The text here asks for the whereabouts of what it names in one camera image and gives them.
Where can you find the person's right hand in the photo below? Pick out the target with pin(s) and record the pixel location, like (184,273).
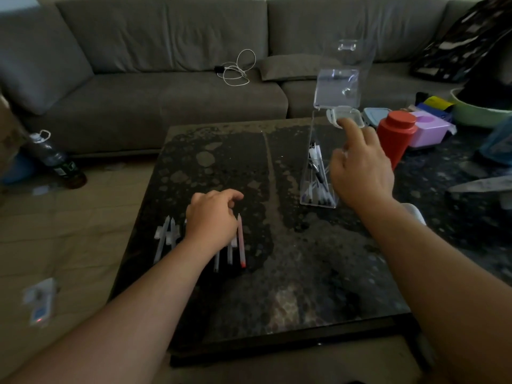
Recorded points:
(366,175)

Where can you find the person's left hand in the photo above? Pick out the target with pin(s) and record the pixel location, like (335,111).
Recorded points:
(210,219)

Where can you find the person's left fingers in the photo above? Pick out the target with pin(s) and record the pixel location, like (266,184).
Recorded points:
(228,195)

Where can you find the person's right thumb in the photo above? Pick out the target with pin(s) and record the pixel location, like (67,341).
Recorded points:
(337,165)

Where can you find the person's right forearm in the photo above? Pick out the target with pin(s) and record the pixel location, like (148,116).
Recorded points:
(440,283)

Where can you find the person's left forearm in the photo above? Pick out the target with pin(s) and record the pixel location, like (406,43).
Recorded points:
(132,311)

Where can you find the bunch of black pens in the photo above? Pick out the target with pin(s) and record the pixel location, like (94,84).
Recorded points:
(320,183)

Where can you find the red tipped pen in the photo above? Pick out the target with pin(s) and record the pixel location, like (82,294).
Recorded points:
(241,243)

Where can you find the small white lidded container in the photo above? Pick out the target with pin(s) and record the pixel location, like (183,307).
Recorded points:
(335,113)

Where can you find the blue lidded container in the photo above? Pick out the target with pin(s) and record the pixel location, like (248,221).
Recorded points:
(374,115)

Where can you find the red plastic bottle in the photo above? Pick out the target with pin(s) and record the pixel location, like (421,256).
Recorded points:
(394,135)

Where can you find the white pen with clip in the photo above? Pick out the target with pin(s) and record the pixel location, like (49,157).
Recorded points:
(173,233)
(162,240)

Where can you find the clear plastic pen box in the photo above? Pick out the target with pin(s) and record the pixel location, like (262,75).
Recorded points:
(336,87)

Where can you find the white object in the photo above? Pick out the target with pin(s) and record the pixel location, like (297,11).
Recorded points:
(416,213)

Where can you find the purple wipes box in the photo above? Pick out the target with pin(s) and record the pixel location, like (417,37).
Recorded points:
(430,129)

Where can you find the grey sofa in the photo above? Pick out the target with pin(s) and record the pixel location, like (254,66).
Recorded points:
(180,99)

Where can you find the small grey cushion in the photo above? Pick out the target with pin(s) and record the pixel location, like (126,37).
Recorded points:
(292,67)

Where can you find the black charger plug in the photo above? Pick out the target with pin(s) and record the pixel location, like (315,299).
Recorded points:
(219,69)

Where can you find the grey paper sheet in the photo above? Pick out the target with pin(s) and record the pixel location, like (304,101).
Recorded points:
(482,185)

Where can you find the green plastic basin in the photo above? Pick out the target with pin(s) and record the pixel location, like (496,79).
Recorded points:
(476,113)

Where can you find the blue cloth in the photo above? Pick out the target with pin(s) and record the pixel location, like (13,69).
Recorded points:
(498,141)

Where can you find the dark drink bottle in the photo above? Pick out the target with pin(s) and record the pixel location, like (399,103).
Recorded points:
(56,159)

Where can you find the black patterned bag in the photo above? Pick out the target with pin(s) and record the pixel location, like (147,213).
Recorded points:
(460,39)

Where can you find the white packet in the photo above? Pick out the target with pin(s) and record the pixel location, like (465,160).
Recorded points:
(40,301)

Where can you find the large grey sofa cushion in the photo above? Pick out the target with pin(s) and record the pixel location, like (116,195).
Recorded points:
(40,63)

